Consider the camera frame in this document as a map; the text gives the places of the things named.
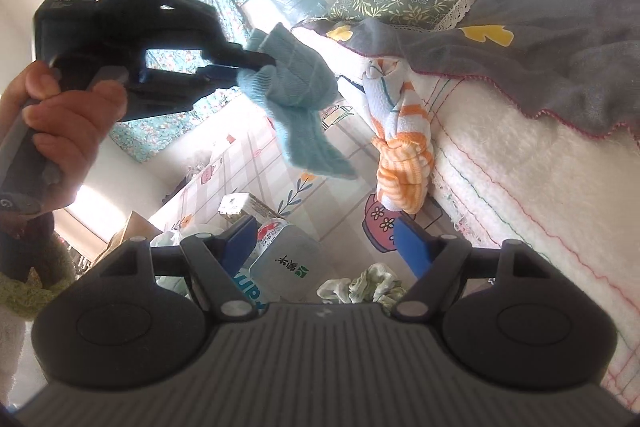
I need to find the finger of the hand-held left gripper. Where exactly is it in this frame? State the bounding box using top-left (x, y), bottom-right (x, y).
top-left (199, 41), bottom-right (277, 71)
top-left (121, 65), bottom-right (242, 124)

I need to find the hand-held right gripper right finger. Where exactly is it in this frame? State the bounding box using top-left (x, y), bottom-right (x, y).
top-left (392, 217), bottom-right (552, 323)

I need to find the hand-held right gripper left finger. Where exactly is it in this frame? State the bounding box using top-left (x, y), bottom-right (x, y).
top-left (99, 215), bottom-right (259, 323)

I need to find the light blue towel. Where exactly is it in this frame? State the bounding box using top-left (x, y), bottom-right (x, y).
top-left (236, 23), bottom-right (359, 181)

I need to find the green and white cloth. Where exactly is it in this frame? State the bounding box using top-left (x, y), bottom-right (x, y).
top-left (316, 263), bottom-right (409, 306)

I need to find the orange striped white towel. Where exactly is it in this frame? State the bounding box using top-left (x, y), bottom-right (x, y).
top-left (361, 56), bottom-right (437, 216)

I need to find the brown cardboard box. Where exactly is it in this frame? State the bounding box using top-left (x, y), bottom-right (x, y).
top-left (106, 211), bottom-right (163, 260)

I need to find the person's left hand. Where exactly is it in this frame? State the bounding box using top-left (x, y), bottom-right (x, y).
top-left (0, 61), bottom-right (129, 214)

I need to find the small white box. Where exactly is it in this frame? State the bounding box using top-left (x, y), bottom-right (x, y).
top-left (218, 193), bottom-right (252, 219)

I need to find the white plastic bag blue print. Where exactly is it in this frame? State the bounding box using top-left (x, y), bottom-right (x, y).
top-left (149, 228), bottom-right (272, 309)

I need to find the white tissue pack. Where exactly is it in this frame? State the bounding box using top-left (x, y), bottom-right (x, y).
top-left (248, 216), bottom-right (327, 304)

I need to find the plaid floral mat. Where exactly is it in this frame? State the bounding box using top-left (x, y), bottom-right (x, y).
top-left (149, 89), bottom-right (453, 270)

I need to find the grey blanket with yellow prints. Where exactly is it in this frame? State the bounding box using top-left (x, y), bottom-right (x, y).
top-left (299, 0), bottom-right (640, 138)

